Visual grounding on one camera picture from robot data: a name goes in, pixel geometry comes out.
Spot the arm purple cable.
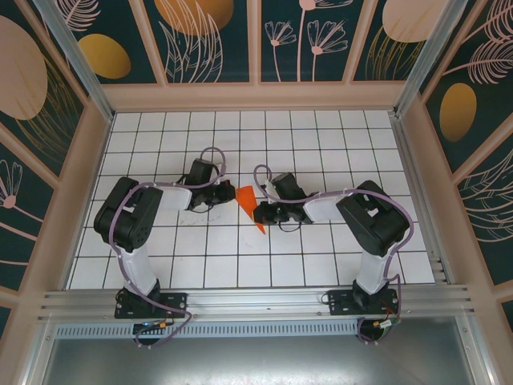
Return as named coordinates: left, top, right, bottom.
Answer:
left=110, top=147, right=228, bottom=350
left=254, top=164, right=416, bottom=346

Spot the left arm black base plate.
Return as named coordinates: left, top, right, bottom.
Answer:
left=114, top=290, right=189, bottom=320

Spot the grey slotted cable duct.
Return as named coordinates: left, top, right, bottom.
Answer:
left=54, top=320, right=362, bottom=339

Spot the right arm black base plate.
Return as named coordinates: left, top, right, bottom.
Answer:
left=327, top=289, right=401, bottom=318

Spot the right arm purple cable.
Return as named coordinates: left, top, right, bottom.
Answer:
left=254, top=164, right=416, bottom=346

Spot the grey metal sheet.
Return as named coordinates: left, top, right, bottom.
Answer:
left=39, top=336, right=476, bottom=385

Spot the aluminium corner post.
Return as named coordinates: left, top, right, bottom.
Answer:
left=31, top=0, right=116, bottom=123
left=394, top=0, right=469, bottom=118

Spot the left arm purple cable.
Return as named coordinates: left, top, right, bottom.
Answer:
left=110, top=147, right=228, bottom=350

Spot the aluminium side rail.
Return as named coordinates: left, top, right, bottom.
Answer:
left=389, top=114, right=456, bottom=286

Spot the aluminium frame rail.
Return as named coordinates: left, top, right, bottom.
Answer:
left=36, top=283, right=479, bottom=325

